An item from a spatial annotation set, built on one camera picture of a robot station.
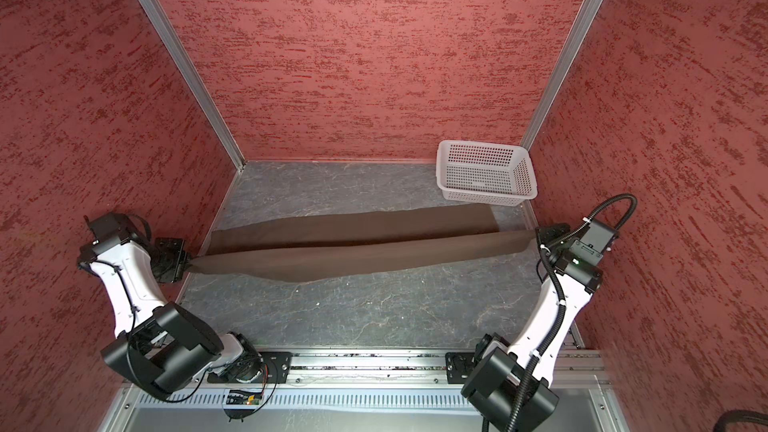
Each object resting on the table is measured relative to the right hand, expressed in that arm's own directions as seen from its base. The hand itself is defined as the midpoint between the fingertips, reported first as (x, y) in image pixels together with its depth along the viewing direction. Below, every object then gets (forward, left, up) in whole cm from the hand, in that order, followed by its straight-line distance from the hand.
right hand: (534, 230), depth 75 cm
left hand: (-3, +88, -5) cm, 88 cm away
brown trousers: (0, +54, -7) cm, 54 cm away
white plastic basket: (+41, 0, -22) cm, 46 cm away
